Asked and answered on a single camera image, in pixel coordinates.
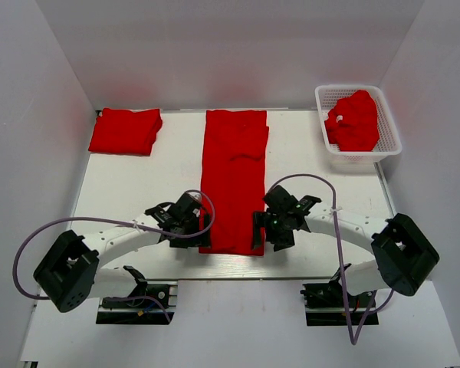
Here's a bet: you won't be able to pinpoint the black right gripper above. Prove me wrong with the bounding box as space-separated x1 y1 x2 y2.
251 210 296 251

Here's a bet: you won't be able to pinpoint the white plastic basket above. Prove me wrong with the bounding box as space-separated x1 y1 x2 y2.
315 84 402 164

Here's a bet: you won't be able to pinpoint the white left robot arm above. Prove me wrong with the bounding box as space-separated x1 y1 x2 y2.
33 190 214 313

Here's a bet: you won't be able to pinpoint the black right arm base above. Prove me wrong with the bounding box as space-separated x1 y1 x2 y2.
300 283 373 327

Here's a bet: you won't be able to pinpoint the red t shirts in basket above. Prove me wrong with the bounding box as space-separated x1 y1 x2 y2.
324 90 380 152

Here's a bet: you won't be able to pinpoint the red t shirt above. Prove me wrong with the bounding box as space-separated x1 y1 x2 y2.
199 110 269 256
88 108 163 156

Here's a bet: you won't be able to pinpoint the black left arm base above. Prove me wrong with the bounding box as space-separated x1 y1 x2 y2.
96 281 178 326

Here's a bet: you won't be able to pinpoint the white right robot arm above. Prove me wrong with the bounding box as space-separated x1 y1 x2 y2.
252 186 440 306

